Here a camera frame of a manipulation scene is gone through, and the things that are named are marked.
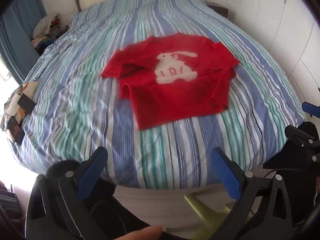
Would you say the blue curtain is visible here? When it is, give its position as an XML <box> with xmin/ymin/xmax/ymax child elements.
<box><xmin>0</xmin><ymin>0</ymin><xmax>47</xmax><ymax>85</ymax></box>

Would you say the person's left hand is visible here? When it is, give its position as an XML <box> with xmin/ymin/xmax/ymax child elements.
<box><xmin>110</xmin><ymin>225</ymin><xmax>164</xmax><ymax>240</ymax></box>

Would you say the dark striped cloth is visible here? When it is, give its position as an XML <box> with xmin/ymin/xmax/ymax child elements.
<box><xmin>0</xmin><ymin>180</ymin><xmax>23</xmax><ymax>228</ymax></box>

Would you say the green plastic stool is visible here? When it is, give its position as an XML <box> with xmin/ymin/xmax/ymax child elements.
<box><xmin>184</xmin><ymin>192</ymin><xmax>253</xmax><ymax>233</ymax></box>

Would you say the pile of mixed clothes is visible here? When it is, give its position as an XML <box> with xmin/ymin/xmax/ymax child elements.
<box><xmin>31</xmin><ymin>12</ymin><xmax>73</xmax><ymax>56</ymax></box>

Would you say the striped blue green bed cover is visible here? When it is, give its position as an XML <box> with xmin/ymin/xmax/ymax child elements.
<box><xmin>6</xmin><ymin>0</ymin><xmax>307</xmax><ymax>189</ymax></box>

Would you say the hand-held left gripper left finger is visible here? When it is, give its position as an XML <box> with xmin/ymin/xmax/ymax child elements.
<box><xmin>25</xmin><ymin>146</ymin><xmax>109</xmax><ymax>240</ymax></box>

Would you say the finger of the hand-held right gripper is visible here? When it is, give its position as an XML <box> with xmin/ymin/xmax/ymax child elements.
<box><xmin>302</xmin><ymin>102</ymin><xmax>320</xmax><ymax>118</ymax></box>
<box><xmin>284</xmin><ymin>121</ymin><xmax>320</xmax><ymax>155</ymax></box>

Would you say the beige bed base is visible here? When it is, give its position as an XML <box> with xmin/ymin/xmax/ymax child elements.
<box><xmin>113</xmin><ymin>183</ymin><xmax>237</xmax><ymax>233</ymax></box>

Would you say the dark wooden nightstand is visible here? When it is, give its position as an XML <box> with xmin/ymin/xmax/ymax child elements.
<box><xmin>206</xmin><ymin>2</ymin><xmax>229</xmax><ymax>18</ymax></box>

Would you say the patchwork cloth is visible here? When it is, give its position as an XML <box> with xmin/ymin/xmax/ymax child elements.
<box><xmin>0</xmin><ymin>81</ymin><xmax>40</xmax><ymax>145</ymax></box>

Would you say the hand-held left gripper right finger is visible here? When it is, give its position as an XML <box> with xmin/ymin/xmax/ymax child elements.
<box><xmin>211</xmin><ymin>147</ymin><xmax>304</xmax><ymax>240</ymax></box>

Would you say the red sweater with white rabbit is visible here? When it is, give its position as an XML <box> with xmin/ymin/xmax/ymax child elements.
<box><xmin>101</xmin><ymin>32</ymin><xmax>242</xmax><ymax>131</ymax></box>

